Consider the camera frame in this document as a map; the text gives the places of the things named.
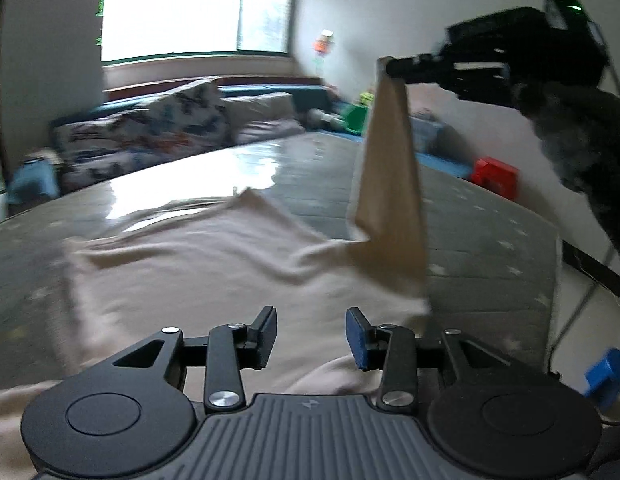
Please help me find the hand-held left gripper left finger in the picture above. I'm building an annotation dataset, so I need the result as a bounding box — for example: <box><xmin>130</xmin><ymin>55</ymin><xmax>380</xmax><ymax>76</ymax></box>
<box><xmin>112</xmin><ymin>305</ymin><xmax>279</xmax><ymax>413</ymax></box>

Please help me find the beige garment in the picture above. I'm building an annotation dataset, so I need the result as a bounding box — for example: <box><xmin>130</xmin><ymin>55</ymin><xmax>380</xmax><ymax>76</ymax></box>
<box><xmin>0</xmin><ymin>56</ymin><xmax>433</xmax><ymax>480</ymax></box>

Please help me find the blue folded blanket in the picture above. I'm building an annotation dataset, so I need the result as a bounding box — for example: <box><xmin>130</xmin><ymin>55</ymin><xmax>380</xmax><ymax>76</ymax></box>
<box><xmin>7</xmin><ymin>157</ymin><xmax>61</xmax><ymax>202</ymax></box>

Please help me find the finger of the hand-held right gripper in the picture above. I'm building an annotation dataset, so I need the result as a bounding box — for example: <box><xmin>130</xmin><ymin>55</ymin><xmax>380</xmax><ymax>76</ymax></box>
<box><xmin>384</xmin><ymin>52</ymin><xmax>444</xmax><ymax>74</ymax></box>
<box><xmin>396</xmin><ymin>66</ymin><xmax>459</xmax><ymax>87</ymax></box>

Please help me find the green plastic basin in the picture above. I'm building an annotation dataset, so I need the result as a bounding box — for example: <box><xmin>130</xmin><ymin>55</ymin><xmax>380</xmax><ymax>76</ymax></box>
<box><xmin>345</xmin><ymin>102</ymin><xmax>376</xmax><ymax>134</ymax></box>

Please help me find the teal sofa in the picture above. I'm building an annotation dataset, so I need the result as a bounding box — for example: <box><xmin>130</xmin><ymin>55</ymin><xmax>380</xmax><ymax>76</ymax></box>
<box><xmin>50</xmin><ymin>74</ymin><xmax>341</xmax><ymax>161</ymax></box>

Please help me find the beige cushion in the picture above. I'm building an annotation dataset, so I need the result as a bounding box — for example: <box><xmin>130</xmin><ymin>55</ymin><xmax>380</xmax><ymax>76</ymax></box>
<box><xmin>225</xmin><ymin>92</ymin><xmax>307</xmax><ymax>142</ymax></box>

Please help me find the green framed window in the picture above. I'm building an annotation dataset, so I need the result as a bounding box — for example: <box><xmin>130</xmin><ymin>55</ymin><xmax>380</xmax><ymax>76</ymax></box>
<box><xmin>97</xmin><ymin>0</ymin><xmax>295</xmax><ymax>63</ymax></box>

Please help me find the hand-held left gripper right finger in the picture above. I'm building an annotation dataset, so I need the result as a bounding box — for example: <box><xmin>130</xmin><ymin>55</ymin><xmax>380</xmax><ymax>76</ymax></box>
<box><xmin>345</xmin><ymin>306</ymin><xmax>498</xmax><ymax>413</ymax></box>

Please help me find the thin grey cable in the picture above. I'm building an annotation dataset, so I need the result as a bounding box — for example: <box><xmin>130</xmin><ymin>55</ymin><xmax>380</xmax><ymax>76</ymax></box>
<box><xmin>549</xmin><ymin>237</ymin><xmax>620</xmax><ymax>376</ymax></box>

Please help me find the colourful toy pinwheel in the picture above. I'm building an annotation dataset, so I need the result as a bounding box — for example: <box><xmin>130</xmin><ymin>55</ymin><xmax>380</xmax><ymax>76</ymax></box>
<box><xmin>312</xmin><ymin>30</ymin><xmax>339</xmax><ymax>82</ymax></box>

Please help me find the blue plastic object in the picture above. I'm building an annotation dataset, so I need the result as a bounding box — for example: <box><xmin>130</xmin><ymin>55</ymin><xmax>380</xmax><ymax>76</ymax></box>
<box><xmin>584</xmin><ymin>348</ymin><xmax>620</xmax><ymax>409</ymax></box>

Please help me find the red plastic stool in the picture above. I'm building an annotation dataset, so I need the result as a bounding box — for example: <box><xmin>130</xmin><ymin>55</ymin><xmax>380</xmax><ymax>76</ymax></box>
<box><xmin>471</xmin><ymin>157</ymin><xmax>520</xmax><ymax>197</ymax></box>

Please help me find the butterfly print cushion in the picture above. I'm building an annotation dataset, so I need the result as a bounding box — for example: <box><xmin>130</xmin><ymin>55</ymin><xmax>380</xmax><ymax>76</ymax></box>
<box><xmin>54</xmin><ymin>110</ymin><xmax>227</xmax><ymax>182</ymax></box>
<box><xmin>154</xmin><ymin>77</ymin><xmax>231</xmax><ymax>137</ymax></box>

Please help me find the grey plush toy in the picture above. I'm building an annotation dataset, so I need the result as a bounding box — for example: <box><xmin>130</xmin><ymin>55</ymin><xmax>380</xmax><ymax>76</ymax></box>
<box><xmin>305</xmin><ymin>107</ymin><xmax>346</xmax><ymax>129</ymax></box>

